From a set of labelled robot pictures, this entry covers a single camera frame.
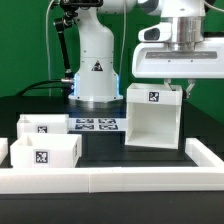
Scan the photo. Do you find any white right border rail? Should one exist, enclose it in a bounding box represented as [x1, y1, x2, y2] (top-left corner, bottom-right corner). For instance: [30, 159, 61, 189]
[185, 138, 224, 168]

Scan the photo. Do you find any white front drawer box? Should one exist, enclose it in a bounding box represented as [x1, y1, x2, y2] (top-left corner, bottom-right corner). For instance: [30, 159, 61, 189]
[10, 133, 82, 168]

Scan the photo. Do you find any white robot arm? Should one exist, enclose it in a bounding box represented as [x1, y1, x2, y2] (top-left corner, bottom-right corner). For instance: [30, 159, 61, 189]
[72, 0, 224, 102]

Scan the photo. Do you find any black cable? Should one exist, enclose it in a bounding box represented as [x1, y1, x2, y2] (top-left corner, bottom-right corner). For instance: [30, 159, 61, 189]
[15, 79, 64, 97]

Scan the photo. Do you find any white marker sheet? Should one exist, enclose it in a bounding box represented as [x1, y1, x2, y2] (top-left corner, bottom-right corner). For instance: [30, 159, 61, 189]
[68, 118, 127, 131]

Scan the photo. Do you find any white drawer box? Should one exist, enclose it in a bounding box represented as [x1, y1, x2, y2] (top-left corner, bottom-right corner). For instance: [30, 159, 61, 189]
[17, 114, 69, 137]
[10, 133, 82, 168]

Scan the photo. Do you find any white border rail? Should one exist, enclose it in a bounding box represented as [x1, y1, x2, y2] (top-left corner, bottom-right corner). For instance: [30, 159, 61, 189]
[0, 138, 8, 165]
[0, 167, 224, 194]
[185, 138, 224, 168]

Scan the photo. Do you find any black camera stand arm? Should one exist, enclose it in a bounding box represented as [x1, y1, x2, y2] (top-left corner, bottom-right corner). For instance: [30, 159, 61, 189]
[53, 0, 104, 88]

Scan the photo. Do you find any white rear drawer box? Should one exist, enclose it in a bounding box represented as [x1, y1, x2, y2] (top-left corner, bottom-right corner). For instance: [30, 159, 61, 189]
[17, 114, 69, 137]

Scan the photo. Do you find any white cable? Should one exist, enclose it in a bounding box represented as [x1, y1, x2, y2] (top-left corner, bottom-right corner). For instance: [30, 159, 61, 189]
[45, 0, 54, 81]

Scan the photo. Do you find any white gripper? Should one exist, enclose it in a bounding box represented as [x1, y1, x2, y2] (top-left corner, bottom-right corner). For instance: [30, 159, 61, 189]
[132, 22, 224, 99]

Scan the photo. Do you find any white front border rail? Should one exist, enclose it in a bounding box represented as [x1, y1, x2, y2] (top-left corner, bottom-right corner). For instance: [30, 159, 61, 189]
[0, 167, 224, 194]

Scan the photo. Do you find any white left border rail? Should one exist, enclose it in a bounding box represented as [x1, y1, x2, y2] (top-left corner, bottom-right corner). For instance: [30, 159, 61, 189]
[0, 138, 8, 165]

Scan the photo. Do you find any white drawer cabinet frame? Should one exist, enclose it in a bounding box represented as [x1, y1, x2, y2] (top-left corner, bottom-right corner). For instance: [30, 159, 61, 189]
[125, 83, 183, 149]

